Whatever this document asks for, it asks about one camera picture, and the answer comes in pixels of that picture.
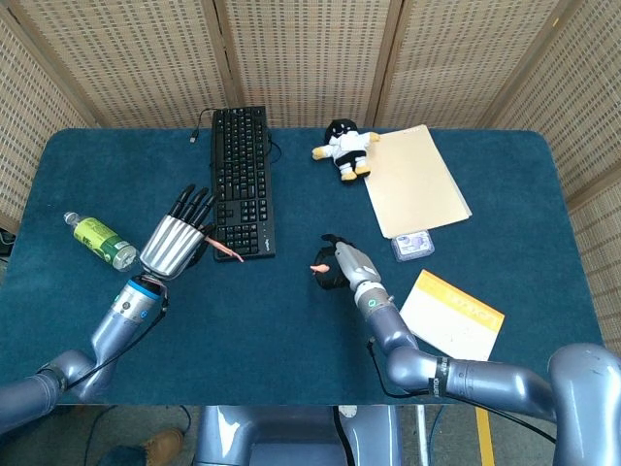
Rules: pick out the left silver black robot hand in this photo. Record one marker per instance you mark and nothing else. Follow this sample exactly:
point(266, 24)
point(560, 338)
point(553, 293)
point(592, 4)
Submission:
point(170, 242)

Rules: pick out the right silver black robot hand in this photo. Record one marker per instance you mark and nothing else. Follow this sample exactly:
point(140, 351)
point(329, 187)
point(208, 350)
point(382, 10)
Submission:
point(351, 264)

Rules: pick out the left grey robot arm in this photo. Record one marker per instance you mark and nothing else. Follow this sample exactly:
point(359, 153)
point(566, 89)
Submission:
point(111, 325)

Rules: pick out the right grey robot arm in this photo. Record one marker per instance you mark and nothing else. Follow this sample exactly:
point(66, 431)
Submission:
point(485, 383)

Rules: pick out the small clear plastic box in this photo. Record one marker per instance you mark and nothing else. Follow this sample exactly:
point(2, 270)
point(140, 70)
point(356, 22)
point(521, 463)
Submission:
point(412, 246)

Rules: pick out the clear bottle green label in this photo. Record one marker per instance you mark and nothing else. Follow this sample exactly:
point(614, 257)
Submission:
point(99, 239)

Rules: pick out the beige manila folder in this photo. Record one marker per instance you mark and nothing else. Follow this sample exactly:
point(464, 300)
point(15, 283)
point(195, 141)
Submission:
point(415, 184)

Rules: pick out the black computer keyboard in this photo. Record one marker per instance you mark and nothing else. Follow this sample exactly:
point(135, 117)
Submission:
point(242, 170)

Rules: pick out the blue table mat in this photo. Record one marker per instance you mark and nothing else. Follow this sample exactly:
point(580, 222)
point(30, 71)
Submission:
point(271, 340)

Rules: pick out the yellow white booklet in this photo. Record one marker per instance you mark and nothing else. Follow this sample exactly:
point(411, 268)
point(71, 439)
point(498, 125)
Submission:
point(448, 320)

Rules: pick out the black white plush doll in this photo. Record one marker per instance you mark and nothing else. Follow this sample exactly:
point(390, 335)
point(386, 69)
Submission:
point(345, 148)

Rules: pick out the grey robot torso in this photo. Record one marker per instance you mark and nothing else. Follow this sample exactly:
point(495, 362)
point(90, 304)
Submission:
point(291, 437)

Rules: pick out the white table leg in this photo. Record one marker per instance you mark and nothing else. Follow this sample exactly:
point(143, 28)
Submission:
point(422, 437)

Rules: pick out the woven folding screen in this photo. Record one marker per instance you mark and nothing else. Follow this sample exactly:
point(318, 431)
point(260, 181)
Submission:
point(310, 58)

